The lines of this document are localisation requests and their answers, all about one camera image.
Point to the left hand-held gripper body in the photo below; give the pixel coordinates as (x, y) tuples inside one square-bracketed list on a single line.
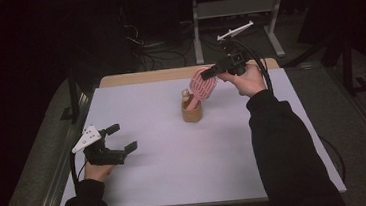
[(103, 155)]

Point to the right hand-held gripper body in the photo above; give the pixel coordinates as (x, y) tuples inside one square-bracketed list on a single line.
[(232, 60)]

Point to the pink hairbrush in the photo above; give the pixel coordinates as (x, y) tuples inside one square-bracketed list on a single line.
[(201, 88)]

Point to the brown cup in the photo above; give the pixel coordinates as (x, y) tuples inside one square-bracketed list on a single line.
[(192, 116)]

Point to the person's left hand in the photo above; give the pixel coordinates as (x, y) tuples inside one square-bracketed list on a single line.
[(96, 172)]

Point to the person's right hand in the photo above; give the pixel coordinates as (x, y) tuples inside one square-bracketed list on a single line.
[(247, 82)]

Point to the black metal stand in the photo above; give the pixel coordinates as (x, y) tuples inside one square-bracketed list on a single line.
[(348, 68), (74, 99)]

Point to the white table board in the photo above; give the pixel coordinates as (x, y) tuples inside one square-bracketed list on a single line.
[(176, 163)]

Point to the wooden table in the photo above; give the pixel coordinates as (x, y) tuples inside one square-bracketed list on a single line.
[(152, 75)]

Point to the grey metal desk frame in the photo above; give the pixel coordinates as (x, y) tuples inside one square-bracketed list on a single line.
[(236, 7)]

